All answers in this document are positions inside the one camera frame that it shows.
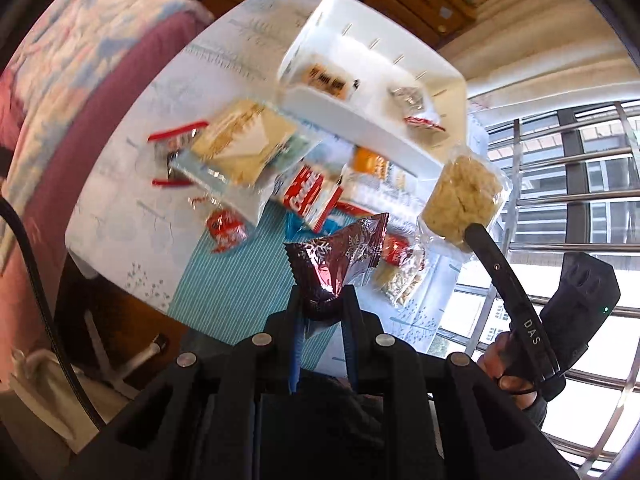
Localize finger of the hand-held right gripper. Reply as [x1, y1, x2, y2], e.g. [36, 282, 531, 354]
[463, 222, 527, 312]

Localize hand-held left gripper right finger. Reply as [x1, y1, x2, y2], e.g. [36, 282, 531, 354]
[340, 285, 581, 480]

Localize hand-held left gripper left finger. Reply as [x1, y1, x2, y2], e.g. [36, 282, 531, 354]
[60, 285, 307, 480]

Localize clear rice cracker packet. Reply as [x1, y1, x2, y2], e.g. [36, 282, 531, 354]
[417, 145, 513, 253]

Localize dark red snowflake snack packet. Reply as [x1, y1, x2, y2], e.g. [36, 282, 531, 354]
[282, 212, 391, 321]

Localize orange and white snack packet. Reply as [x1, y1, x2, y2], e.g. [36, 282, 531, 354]
[350, 145, 416, 191]

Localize red round snack clear wrapper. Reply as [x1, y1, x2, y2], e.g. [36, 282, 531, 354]
[380, 232, 426, 271]
[190, 195, 251, 256]

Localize white plastic basket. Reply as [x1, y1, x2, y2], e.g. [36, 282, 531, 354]
[276, 0, 468, 178]

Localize person's right forearm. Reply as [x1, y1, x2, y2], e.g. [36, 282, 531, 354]
[522, 392, 551, 430]

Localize person's right hand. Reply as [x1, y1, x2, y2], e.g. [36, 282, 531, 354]
[477, 332, 538, 410]

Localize steel window bars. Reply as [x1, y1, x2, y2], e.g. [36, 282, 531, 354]
[440, 100, 640, 476]

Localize clear nut snack packet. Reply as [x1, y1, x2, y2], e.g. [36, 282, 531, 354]
[372, 255, 431, 308]

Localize clear nut packet red edge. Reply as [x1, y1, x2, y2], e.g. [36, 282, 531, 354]
[387, 85, 448, 133]

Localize red and white biscuit packet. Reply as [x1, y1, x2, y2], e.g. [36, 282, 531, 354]
[272, 160, 346, 233]

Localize pale blue snack packet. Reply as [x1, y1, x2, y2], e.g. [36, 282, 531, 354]
[167, 150, 278, 226]

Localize leaf print tablecloth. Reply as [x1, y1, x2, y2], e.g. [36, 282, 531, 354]
[65, 0, 493, 391]

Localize white curtain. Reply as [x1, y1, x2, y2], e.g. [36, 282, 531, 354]
[440, 0, 631, 111]

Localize cream biscuit packet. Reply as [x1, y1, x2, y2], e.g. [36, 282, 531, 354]
[190, 99, 301, 186]

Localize clear packet with red edges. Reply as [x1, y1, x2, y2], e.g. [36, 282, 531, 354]
[147, 120, 211, 188]

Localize pink floral quilt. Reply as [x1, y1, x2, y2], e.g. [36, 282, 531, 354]
[0, 70, 61, 361]

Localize white table frame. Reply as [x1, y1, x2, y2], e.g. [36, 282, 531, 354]
[80, 310, 168, 401]

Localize black cable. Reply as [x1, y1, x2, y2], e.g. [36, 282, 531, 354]
[0, 195, 108, 431]

